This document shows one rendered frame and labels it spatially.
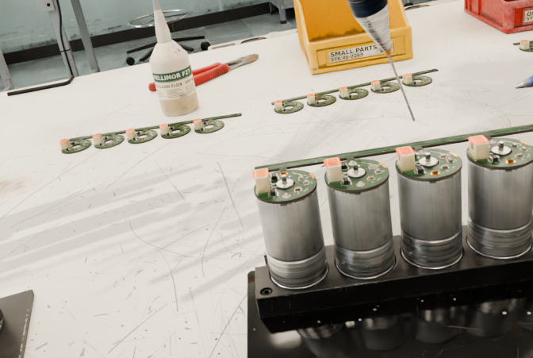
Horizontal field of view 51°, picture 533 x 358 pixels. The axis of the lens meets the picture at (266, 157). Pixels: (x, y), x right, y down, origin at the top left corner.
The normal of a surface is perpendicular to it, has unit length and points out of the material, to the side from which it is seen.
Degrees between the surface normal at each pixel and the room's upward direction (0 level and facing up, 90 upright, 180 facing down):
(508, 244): 90
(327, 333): 0
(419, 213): 90
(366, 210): 90
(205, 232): 0
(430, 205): 90
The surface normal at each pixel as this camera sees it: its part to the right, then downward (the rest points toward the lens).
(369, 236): 0.07, 0.42
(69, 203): -0.15, -0.89
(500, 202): -0.35, 0.45
